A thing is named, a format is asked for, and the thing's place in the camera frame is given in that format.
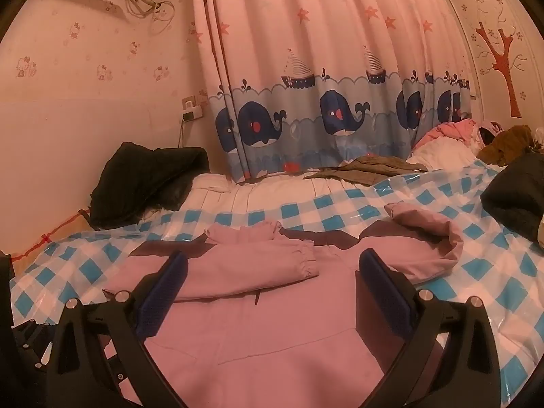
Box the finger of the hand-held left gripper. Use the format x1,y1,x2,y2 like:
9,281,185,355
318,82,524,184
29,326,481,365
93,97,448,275
11,321,58,377

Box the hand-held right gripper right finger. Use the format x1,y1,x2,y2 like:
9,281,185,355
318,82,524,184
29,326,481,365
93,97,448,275
358,249,502,408

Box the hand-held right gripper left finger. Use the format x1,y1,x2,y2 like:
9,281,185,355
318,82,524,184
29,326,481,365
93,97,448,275
45,250,190,408

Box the pink hooded jacket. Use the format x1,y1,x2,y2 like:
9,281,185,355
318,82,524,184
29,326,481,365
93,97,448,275
102,202,466,408

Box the pink clothes pile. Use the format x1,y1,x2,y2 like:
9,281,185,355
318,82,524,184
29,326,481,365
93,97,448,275
414,119,504,151

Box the beige mattress with red lines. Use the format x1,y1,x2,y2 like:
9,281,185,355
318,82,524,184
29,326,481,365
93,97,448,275
8,207,95,264

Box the blue white checked plastic sheet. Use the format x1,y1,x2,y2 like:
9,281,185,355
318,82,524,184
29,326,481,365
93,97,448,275
8,159,544,408

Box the black quilted garment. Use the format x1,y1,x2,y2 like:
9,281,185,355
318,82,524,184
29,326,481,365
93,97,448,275
89,142,211,230

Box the olive green garment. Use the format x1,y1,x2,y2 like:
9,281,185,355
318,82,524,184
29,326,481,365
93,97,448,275
303,155,428,187

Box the black padded garment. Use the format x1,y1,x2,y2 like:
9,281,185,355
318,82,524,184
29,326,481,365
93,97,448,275
480,149,544,243

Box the brown garment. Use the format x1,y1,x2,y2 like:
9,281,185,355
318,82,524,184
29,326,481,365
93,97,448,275
476,125,535,166

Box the whale print curtain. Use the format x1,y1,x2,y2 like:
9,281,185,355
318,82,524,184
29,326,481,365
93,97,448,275
189,0,474,185

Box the white wall socket with charger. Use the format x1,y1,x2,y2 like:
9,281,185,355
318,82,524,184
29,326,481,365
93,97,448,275
182,96,204,120

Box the red tree wall sticker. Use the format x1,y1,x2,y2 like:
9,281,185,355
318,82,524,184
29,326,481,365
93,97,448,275
463,0,528,120

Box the coiled wall wires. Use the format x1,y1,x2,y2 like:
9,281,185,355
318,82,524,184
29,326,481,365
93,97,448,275
127,0,176,35

